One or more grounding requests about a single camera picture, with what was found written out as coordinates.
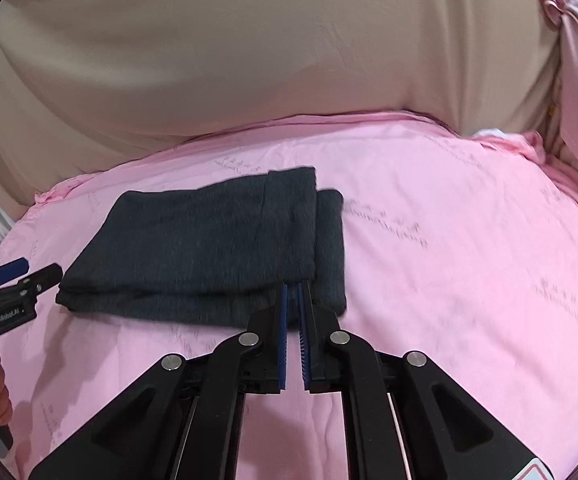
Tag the dark grey pants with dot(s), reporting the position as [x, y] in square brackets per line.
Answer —
[215, 255]

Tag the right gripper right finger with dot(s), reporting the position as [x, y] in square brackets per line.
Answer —
[404, 417]

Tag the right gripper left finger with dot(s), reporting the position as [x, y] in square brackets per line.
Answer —
[182, 418]

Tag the beige curtain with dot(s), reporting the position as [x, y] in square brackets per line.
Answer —
[88, 84]

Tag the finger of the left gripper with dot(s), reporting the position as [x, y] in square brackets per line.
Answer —
[31, 286]
[14, 269]

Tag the pink bed sheet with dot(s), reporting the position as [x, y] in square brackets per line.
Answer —
[466, 250]

